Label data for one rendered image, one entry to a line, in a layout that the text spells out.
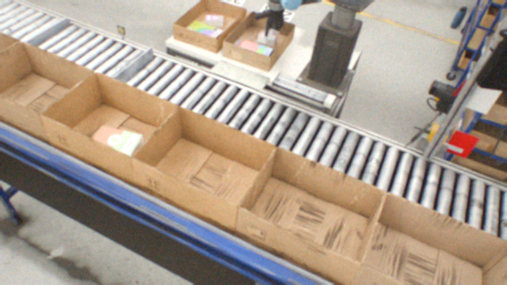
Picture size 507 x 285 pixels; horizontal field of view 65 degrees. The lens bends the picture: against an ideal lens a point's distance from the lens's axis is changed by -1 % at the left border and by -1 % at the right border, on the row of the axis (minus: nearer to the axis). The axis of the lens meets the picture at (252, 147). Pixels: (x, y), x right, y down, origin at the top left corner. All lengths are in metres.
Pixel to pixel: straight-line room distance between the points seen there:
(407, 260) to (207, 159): 0.78
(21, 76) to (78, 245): 0.97
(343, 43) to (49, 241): 1.87
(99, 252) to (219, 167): 1.09
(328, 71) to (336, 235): 0.98
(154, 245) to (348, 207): 0.75
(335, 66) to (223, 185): 0.94
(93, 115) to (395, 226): 1.23
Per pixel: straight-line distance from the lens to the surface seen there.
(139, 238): 1.68
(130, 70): 2.16
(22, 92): 1.97
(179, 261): 1.62
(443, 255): 1.53
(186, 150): 1.58
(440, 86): 1.83
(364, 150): 1.90
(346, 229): 1.44
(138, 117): 1.72
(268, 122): 1.91
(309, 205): 1.47
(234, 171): 1.51
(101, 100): 1.80
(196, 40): 2.33
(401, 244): 1.48
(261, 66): 2.20
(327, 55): 2.08
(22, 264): 2.50
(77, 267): 2.39
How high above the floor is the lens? 2.06
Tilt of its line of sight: 47 degrees down
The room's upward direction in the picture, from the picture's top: 8 degrees clockwise
